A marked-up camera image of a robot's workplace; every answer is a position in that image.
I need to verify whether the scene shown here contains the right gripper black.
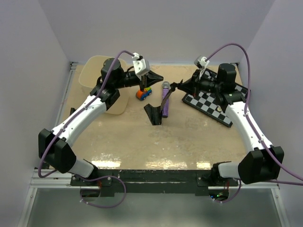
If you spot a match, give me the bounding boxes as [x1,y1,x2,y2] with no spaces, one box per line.
[178,69,222,98]

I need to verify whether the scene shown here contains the black trash bag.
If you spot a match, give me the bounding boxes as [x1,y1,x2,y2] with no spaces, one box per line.
[144,82,179,126]

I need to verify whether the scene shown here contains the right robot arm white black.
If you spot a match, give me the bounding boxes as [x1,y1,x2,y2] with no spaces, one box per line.
[177,63,284,186]

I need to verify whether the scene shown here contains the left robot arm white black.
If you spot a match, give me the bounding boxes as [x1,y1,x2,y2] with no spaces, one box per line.
[38,56,164,185]

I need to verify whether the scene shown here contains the beige plastic trash bin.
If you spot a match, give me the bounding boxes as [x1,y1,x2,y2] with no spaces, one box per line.
[78,55,130,115]

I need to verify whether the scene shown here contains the purple glitter microphone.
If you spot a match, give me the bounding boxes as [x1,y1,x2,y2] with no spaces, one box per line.
[160,81,171,118]

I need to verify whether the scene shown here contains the colourful toy car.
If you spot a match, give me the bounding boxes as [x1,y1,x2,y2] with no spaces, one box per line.
[136,87,152,101]

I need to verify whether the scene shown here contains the black white chessboard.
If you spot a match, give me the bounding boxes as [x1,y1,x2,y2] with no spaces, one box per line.
[182,69,248,128]

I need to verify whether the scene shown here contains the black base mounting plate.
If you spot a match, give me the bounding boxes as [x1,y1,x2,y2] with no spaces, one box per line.
[71,169,238,197]

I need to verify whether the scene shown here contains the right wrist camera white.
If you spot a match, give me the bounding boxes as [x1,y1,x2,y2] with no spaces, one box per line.
[194,55,210,79]

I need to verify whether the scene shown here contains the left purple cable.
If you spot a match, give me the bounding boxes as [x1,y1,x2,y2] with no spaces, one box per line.
[37,50,127,208]

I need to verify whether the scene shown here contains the purple cable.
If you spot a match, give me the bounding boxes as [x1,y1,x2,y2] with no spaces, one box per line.
[205,43,303,203]
[37,50,127,208]

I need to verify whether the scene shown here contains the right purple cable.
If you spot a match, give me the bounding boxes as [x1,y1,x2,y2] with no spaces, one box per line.
[205,43,303,203]

